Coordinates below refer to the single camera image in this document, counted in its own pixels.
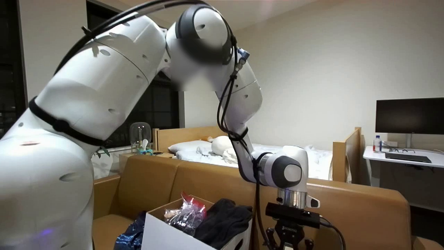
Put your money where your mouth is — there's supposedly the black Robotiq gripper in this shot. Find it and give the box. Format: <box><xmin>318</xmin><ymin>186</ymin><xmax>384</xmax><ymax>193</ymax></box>
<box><xmin>264</xmin><ymin>221</ymin><xmax>316</xmax><ymax>250</ymax></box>

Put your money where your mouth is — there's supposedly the black hooded cloth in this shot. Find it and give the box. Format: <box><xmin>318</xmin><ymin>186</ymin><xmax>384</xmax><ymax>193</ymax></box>
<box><xmin>192</xmin><ymin>199</ymin><xmax>253</xmax><ymax>250</ymax></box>

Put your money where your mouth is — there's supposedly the clear plastic bag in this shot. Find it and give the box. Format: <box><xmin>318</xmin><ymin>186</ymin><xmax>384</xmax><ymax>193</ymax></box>
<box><xmin>162</xmin><ymin>193</ymin><xmax>207</xmax><ymax>238</ymax></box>

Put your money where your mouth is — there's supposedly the tan leather sofa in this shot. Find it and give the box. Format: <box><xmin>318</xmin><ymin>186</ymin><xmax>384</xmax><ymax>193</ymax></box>
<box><xmin>92</xmin><ymin>155</ymin><xmax>444</xmax><ymax>250</ymax></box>

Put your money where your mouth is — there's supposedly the white cardboard box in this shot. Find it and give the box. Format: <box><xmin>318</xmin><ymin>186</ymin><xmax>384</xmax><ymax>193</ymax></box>
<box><xmin>139</xmin><ymin>196</ymin><xmax>253</xmax><ymax>250</ymax></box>

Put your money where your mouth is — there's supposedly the dark blue patterned cloth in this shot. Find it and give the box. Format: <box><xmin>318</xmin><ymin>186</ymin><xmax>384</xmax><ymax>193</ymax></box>
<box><xmin>113</xmin><ymin>211</ymin><xmax>148</xmax><ymax>250</ymax></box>

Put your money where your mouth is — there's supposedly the round white pillow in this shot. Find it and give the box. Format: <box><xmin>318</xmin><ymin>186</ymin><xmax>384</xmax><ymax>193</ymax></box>
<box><xmin>210</xmin><ymin>135</ymin><xmax>234</xmax><ymax>157</ymax></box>

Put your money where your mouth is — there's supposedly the clear water bottle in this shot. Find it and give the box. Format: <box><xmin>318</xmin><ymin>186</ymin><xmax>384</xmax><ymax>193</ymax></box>
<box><xmin>371</xmin><ymin>135</ymin><xmax>384</xmax><ymax>155</ymax></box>

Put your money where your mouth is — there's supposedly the white desk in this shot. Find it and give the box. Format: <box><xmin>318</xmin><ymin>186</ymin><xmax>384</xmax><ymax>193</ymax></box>
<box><xmin>361</xmin><ymin>145</ymin><xmax>444</xmax><ymax>214</ymax></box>

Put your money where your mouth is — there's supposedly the flat white pillow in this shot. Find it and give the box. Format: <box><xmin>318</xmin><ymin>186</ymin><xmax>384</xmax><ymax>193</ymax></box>
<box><xmin>166</xmin><ymin>139</ymin><xmax>212</xmax><ymax>157</ymax></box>

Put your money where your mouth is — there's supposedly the black keyboard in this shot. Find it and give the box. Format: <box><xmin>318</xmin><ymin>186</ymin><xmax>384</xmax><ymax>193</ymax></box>
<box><xmin>384</xmin><ymin>152</ymin><xmax>432</xmax><ymax>164</ymax></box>

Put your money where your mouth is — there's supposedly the black computer monitor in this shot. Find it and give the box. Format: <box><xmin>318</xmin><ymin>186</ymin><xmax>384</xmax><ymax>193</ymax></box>
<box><xmin>374</xmin><ymin>96</ymin><xmax>444</xmax><ymax>150</ymax></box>

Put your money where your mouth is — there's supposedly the glass dome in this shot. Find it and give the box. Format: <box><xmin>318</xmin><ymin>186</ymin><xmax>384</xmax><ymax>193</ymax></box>
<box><xmin>128</xmin><ymin>121</ymin><xmax>153</xmax><ymax>156</ymax></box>

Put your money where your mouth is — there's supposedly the dark window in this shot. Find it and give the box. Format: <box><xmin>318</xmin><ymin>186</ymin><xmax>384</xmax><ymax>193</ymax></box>
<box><xmin>84</xmin><ymin>0</ymin><xmax>181</xmax><ymax>150</ymax></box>

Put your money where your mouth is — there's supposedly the green plant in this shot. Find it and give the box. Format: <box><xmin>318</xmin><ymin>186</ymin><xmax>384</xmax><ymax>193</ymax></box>
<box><xmin>94</xmin><ymin>145</ymin><xmax>112</xmax><ymax>160</ymax></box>

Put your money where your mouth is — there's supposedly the wooden bed frame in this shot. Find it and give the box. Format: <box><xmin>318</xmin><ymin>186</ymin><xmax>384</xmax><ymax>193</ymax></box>
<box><xmin>152</xmin><ymin>125</ymin><xmax>366</xmax><ymax>185</ymax></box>

